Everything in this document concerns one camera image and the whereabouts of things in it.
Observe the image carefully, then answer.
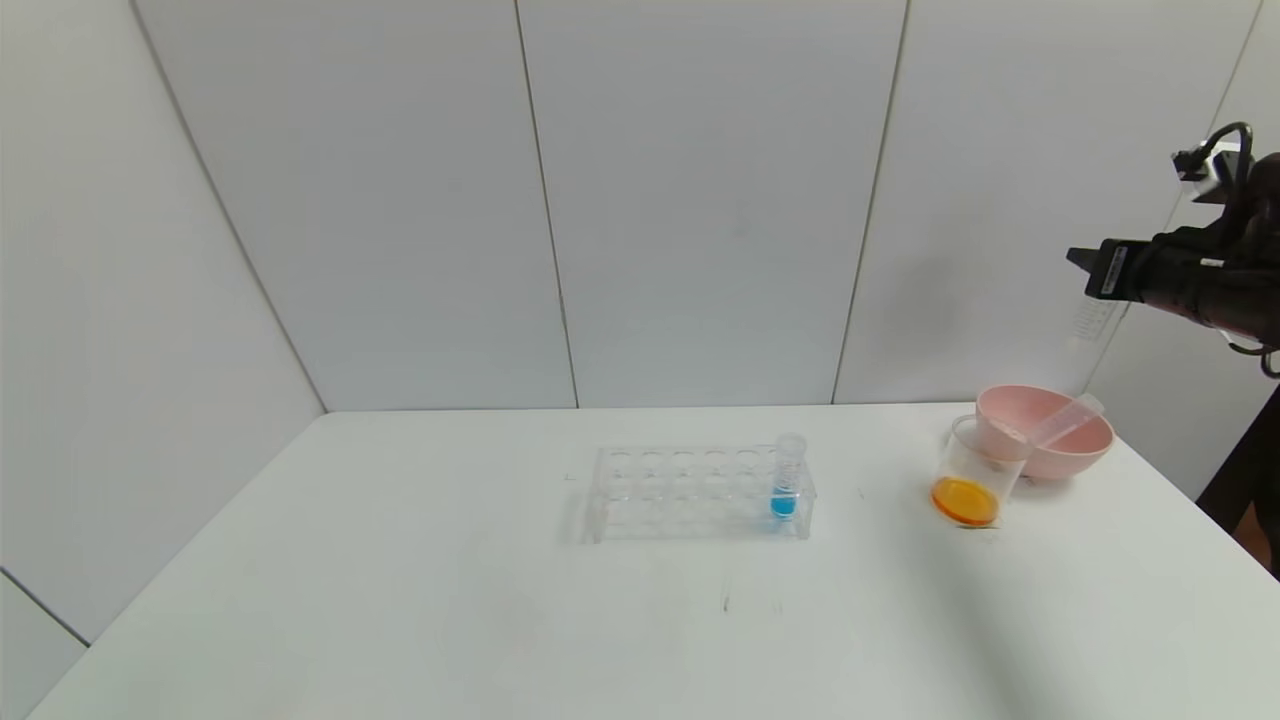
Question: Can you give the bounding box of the pink bowl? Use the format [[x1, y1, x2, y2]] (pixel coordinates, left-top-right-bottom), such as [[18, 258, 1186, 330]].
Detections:
[[976, 386, 1115, 482]]

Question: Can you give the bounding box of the blue pigment test tube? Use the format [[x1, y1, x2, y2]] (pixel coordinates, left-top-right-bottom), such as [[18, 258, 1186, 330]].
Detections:
[[772, 433, 807, 520]]

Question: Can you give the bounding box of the red pigment test tube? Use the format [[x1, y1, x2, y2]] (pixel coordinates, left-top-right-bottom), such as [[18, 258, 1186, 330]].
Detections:
[[1018, 393, 1107, 453]]

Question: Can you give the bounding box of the white grey wrist camera box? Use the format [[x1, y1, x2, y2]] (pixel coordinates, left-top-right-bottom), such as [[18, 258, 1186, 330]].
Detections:
[[1196, 142, 1256, 203]]

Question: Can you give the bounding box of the black camera cable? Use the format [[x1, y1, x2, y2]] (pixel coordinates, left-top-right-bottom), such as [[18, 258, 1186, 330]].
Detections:
[[1172, 121, 1257, 201]]

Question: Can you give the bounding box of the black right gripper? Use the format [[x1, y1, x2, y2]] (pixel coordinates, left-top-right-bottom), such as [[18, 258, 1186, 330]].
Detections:
[[1065, 232, 1212, 327]]

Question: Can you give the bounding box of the clear acrylic test tube rack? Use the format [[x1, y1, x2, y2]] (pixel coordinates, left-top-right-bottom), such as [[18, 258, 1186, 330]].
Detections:
[[588, 443, 816, 544]]

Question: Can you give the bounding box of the clear glass beaker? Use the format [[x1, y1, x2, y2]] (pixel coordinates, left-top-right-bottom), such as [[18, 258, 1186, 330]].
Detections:
[[930, 415, 1029, 529]]

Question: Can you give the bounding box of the dark brown background object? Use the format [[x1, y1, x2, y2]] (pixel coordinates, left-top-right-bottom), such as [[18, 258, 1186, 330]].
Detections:
[[1196, 385, 1280, 581]]

